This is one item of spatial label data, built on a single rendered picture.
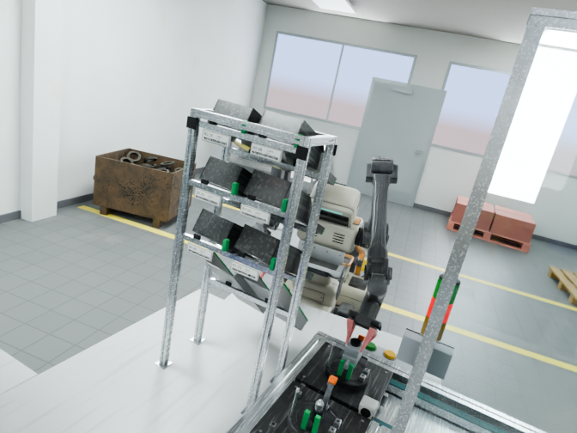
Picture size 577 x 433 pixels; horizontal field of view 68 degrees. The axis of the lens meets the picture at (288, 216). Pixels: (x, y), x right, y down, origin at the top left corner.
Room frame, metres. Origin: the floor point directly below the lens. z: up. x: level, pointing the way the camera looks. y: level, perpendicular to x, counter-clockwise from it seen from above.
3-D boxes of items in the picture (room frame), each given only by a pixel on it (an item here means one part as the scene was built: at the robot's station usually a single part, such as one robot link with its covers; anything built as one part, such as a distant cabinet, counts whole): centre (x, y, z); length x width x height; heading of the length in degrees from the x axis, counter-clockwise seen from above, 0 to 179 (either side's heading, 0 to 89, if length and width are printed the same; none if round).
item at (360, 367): (1.12, -0.27, 0.98); 0.14 x 0.14 x 0.02
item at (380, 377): (1.12, -0.27, 0.96); 0.24 x 0.24 x 0.02; 67
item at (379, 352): (1.28, -0.44, 0.93); 0.21 x 0.07 x 0.06; 67
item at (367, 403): (0.99, -0.32, 0.97); 0.05 x 0.05 x 0.04; 67
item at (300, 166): (1.15, 0.11, 1.26); 0.36 x 0.21 x 0.80; 67
